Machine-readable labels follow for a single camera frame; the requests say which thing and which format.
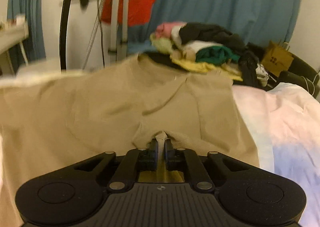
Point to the red cloth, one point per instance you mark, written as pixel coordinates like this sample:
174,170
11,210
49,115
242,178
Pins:
135,10

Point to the pile of clothes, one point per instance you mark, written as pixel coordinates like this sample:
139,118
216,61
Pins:
215,33

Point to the pink garment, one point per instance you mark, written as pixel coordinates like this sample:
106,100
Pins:
165,28

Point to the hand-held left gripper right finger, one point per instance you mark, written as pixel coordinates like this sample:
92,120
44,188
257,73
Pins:
167,153

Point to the pale yellow garment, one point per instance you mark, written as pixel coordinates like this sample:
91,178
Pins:
162,44

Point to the white vanity desk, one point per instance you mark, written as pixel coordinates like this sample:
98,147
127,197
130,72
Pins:
10,39

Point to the tan shirt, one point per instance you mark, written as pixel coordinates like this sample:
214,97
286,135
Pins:
100,107

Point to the pastel bed duvet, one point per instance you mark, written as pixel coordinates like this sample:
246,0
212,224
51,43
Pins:
280,122

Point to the dark cloth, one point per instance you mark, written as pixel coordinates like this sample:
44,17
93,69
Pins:
160,58

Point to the narrow blue curtain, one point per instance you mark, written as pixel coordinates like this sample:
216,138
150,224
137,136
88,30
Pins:
32,5

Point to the brown paper bag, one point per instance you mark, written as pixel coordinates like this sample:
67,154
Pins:
276,58

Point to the white ironing board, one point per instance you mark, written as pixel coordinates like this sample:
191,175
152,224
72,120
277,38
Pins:
77,29

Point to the yellow towel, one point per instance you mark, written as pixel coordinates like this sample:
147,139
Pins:
197,67

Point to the green garment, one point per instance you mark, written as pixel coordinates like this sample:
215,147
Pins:
215,54

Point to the garment steamer stand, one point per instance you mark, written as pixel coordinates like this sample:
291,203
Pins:
114,17

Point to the white garment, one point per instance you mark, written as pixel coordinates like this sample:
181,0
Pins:
197,46

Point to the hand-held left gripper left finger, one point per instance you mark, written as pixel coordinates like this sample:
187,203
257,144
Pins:
155,153

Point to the black armchair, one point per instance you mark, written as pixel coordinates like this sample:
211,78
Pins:
300,69

